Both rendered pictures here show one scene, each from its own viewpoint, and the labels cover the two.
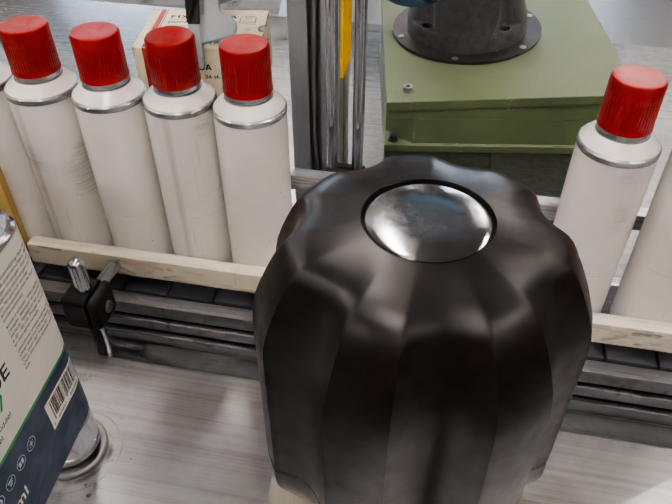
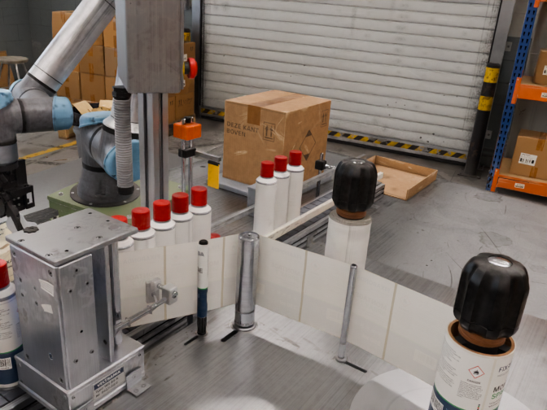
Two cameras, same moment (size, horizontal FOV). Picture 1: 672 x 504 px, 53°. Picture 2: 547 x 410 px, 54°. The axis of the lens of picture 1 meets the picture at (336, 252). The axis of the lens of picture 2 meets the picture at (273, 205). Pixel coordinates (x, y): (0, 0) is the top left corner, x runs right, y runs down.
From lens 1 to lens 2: 0.98 m
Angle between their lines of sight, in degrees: 59
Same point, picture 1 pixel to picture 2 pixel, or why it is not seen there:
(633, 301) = (277, 223)
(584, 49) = not seen: hidden behind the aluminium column
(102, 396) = (225, 316)
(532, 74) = not seen: hidden behind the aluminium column
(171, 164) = (188, 238)
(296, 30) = (156, 192)
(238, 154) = (207, 223)
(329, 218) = (353, 163)
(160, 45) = (185, 197)
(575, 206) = (267, 200)
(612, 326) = (282, 228)
